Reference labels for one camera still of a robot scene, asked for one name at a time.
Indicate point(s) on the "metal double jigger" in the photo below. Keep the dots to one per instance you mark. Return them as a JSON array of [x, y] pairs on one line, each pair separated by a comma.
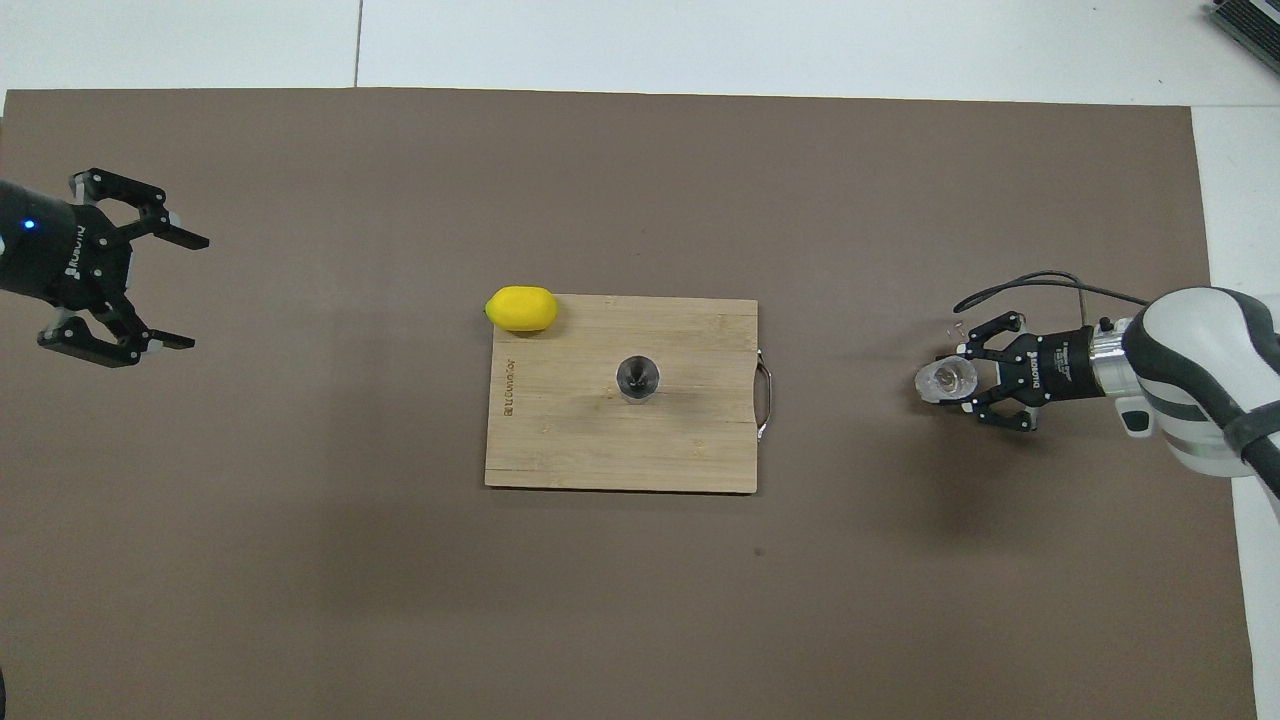
[[637, 378]]

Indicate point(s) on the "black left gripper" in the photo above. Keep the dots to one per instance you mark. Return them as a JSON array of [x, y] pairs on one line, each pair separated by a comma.
[[60, 250]]

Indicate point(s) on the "small metal bits cluster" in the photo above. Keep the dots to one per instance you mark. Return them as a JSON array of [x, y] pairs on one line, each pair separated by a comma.
[[951, 330]]

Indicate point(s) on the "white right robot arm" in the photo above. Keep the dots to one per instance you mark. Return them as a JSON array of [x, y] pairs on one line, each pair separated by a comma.
[[1200, 380]]

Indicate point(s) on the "yellow lemon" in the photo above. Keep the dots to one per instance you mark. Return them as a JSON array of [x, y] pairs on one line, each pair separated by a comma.
[[521, 309]]

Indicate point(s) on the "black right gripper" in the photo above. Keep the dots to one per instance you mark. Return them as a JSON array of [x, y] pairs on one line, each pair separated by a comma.
[[1055, 365]]

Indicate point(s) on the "clear glass cup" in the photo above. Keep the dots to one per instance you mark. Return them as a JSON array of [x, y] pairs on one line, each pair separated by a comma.
[[945, 380]]

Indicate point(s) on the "grey ridged device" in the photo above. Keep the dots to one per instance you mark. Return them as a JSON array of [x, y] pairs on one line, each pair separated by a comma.
[[1255, 18]]

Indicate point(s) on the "brown table mat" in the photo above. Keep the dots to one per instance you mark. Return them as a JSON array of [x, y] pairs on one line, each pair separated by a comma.
[[600, 620]]

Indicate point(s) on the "wooden cutting board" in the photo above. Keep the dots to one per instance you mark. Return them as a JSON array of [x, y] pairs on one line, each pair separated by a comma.
[[560, 430]]

